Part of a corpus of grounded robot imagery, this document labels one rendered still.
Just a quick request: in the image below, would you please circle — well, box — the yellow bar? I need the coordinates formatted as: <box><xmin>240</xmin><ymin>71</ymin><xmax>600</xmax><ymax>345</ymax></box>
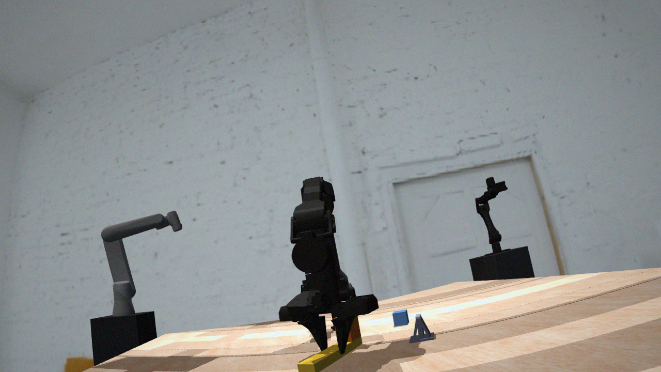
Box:
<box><xmin>297</xmin><ymin>317</ymin><xmax>362</xmax><ymax>372</ymax></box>

